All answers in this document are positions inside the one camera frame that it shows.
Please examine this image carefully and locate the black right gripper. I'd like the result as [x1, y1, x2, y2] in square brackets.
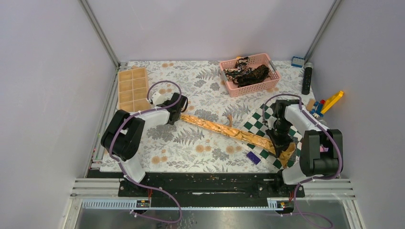
[266, 118, 294, 158]

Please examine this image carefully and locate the yellow patterned tie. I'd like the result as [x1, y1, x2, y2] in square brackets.
[180, 114, 296, 158]

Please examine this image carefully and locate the wooden compartment tray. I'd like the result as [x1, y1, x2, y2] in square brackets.
[117, 68, 151, 113]

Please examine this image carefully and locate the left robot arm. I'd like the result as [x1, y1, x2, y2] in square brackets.
[100, 93, 188, 196]

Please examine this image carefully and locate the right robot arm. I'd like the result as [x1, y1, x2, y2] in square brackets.
[266, 100, 342, 197]

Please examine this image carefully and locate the purple lego brick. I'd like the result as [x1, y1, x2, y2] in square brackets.
[246, 152, 261, 165]

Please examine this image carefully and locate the green white chessboard mat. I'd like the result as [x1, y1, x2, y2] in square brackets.
[241, 104, 303, 169]

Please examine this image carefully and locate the floral table cloth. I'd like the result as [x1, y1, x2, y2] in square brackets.
[121, 61, 302, 173]

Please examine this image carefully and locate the colourful lego brick pile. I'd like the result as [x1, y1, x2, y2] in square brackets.
[306, 99, 325, 119]

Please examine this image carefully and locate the curved wooden block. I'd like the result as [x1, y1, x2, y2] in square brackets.
[227, 114, 233, 127]

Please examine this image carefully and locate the yellow triangle toy block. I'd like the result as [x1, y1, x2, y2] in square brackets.
[321, 91, 344, 114]

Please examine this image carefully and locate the pink plastic basket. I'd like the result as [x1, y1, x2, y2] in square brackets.
[219, 53, 281, 97]

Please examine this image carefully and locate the black floral tie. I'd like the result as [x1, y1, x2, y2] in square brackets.
[224, 57, 270, 87]

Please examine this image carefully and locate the blue white lego brick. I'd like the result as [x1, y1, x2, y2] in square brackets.
[291, 56, 305, 68]

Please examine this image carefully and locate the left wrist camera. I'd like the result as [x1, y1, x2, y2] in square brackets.
[149, 92, 165, 106]

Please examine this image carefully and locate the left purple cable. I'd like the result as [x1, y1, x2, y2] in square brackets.
[107, 80, 184, 224]

